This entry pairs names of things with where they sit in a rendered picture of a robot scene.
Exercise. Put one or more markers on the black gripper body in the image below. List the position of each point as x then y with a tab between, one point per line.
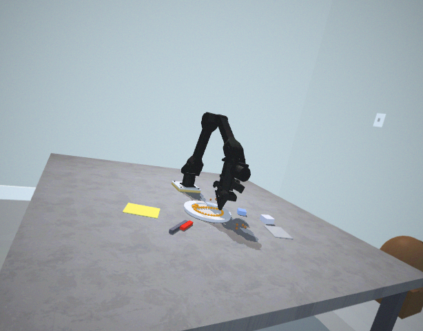
223	187

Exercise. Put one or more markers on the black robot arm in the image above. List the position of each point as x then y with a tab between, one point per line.
234	161

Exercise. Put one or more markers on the white block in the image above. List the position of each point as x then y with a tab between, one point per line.
266	219

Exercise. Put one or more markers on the light blue cube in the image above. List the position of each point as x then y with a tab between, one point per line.
241	211

